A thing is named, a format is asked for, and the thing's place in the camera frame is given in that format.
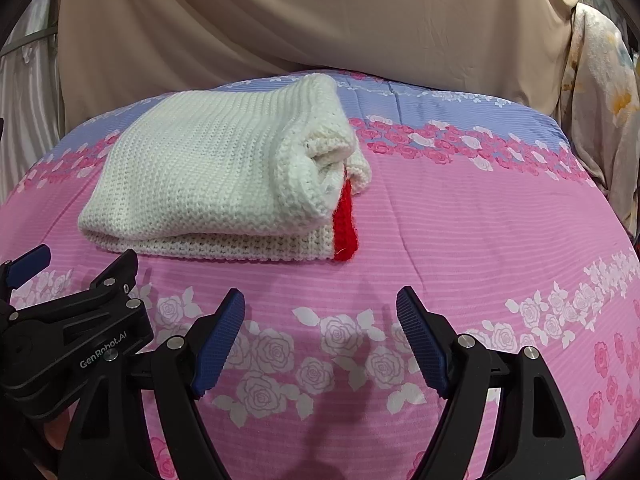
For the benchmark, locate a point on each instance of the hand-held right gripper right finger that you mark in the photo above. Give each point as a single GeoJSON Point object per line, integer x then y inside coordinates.
{"type": "Point", "coordinates": [422, 340]}

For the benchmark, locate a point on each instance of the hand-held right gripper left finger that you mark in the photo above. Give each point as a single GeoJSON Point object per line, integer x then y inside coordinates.
{"type": "Point", "coordinates": [220, 340]}

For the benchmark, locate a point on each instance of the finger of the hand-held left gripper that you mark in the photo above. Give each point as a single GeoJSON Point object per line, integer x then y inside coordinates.
{"type": "Point", "coordinates": [117, 272]}
{"type": "Point", "coordinates": [27, 262]}

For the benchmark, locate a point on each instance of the white red navy knit sweater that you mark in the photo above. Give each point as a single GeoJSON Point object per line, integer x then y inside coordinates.
{"type": "Point", "coordinates": [210, 170]}

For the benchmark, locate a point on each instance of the pink blue floral bedsheet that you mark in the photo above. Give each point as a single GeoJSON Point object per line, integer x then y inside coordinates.
{"type": "Point", "coordinates": [450, 240]}

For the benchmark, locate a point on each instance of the grey striped curtain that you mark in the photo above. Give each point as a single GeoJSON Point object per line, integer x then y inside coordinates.
{"type": "Point", "coordinates": [27, 90]}

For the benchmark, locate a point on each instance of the cream floral curtain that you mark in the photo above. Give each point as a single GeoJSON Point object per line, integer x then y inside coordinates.
{"type": "Point", "coordinates": [600, 110]}

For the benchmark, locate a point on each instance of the beige cloth backdrop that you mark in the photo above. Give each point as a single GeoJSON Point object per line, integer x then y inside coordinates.
{"type": "Point", "coordinates": [310, 15]}

